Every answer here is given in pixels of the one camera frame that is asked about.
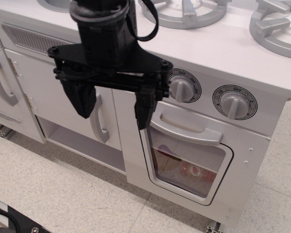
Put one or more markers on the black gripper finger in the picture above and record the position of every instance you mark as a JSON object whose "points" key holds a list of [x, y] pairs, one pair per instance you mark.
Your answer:
{"points": [[81, 95], [145, 106]]}

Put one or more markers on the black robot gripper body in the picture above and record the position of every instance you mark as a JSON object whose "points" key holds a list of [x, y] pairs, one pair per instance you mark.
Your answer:
{"points": [[110, 56]]}

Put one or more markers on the silver oven door handle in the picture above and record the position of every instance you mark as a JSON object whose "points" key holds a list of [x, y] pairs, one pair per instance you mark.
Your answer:
{"points": [[205, 136]]}

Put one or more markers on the white toy oven door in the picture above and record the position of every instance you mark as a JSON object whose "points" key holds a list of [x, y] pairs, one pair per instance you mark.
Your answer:
{"points": [[153, 160]]}

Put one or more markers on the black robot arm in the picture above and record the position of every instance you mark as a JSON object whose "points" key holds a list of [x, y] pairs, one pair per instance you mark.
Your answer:
{"points": [[105, 12]]}

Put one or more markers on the middle grey oven knob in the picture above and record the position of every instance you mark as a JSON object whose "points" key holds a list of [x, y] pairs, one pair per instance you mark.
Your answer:
{"points": [[185, 88]]}

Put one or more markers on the grey oven knob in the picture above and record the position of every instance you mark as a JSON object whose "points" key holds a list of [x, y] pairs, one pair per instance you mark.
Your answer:
{"points": [[234, 102], [185, 88]]}

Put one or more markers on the right grey oven knob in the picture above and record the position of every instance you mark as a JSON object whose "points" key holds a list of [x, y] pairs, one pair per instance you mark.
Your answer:
{"points": [[234, 102]]}

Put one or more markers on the white cabinet door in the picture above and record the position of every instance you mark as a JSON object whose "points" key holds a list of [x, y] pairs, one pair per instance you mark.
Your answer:
{"points": [[50, 102]]}

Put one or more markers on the silver toy sink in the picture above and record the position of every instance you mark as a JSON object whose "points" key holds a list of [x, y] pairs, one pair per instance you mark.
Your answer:
{"points": [[61, 6]]}

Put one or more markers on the white left appliance door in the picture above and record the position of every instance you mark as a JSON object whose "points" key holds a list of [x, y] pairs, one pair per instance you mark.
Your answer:
{"points": [[15, 112]]}

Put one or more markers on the silver vent grille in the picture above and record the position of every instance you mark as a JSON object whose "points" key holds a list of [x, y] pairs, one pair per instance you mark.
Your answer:
{"points": [[35, 42]]}

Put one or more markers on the red orange toy can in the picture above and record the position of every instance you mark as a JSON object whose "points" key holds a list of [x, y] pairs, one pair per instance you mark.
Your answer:
{"points": [[197, 172]]}

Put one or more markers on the left silver stove burner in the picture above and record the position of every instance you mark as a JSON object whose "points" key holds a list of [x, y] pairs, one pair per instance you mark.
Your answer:
{"points": [[186, 14]]}

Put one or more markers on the silver stove burner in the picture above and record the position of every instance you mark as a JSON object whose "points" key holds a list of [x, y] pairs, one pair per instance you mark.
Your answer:
{"points": [[186, 14], [270, 26]]}

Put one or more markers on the white toy kitchen unit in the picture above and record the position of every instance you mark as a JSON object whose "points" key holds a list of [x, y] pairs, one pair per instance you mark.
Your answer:
{"points": [[223, 53]]}

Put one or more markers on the right silver stove burner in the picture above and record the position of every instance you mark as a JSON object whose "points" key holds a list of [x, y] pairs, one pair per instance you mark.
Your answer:
{"points": [[270, 26]]}

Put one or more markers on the silver cabinet door handle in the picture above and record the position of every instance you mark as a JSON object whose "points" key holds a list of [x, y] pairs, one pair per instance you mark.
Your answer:
{"points": [[101, 134]]}

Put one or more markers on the left aluminium frame rail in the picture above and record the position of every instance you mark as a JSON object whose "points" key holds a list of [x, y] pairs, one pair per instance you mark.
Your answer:
{"points": [[6, 132]]}

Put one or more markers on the aluminium frame rail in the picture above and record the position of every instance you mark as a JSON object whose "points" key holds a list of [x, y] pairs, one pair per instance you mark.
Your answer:
{"points": [[216, 227], [6, 132]]}

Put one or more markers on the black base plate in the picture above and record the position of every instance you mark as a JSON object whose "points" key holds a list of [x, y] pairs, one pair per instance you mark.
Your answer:
{"points": [[19, 223]]}

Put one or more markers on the right aluminium frame rail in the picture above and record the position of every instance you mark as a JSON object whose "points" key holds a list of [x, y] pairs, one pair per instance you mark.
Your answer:
{"points": [[216, 227]]}

